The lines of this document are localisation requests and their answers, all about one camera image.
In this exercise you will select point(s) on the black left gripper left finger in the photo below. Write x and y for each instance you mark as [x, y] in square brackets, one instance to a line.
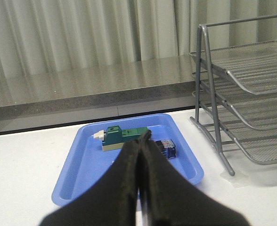
[111, 201]

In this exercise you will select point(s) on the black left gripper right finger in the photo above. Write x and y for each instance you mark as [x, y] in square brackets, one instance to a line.
[168, 199]

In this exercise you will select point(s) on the red emergency stop button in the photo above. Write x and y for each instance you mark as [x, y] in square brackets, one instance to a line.
[167, 148]

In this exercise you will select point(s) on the mesh tray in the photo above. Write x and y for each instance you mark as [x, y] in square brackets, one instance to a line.
[234, 105]
[253, 67]
[259, 145]

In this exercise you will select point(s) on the blue plastic tray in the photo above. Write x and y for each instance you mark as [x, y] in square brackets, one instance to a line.
[87, 162]

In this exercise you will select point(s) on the green electrical module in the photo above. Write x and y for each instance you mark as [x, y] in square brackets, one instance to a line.
[114, 137]

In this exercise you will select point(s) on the grey stone counter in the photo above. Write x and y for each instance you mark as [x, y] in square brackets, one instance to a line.
[53, 99]

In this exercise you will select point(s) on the silver rack frame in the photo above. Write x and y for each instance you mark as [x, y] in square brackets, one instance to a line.
[206, 108]

